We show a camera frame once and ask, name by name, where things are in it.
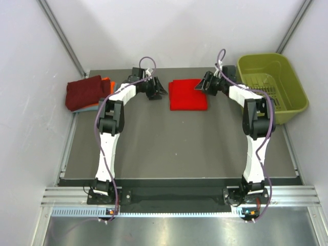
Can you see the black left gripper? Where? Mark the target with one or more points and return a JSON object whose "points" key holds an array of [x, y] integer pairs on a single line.
{"points": [[158, 86]]}

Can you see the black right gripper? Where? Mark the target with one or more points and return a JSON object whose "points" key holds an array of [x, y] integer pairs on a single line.
{"points": [[208, 78]]}

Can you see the red t shirt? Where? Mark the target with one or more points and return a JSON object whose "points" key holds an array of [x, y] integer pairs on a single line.
{"points": [[184, 97]]}

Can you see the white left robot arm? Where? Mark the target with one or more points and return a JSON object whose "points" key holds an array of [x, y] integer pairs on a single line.
{"points": [[110, 122]]}

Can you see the dark red folded shirt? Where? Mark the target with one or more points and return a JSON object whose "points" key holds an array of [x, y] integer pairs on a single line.
{"points": [[85, 92]]}

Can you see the green plastic laundry basket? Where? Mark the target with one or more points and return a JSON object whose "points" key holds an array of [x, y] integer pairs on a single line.
{"points": [[274, 74]]}

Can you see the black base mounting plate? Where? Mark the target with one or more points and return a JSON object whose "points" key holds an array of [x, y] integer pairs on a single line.
{"points": [[127, 196]]}

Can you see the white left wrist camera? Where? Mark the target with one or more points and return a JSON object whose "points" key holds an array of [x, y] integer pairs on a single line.
{"points": [[149, 72]]}

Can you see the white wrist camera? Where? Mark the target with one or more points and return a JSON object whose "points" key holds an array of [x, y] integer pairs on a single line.
{"points": [[218, 67], [149, 72]]}

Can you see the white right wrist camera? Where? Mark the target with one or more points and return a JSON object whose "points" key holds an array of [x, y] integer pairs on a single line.
{"points": [[218, 67]]}

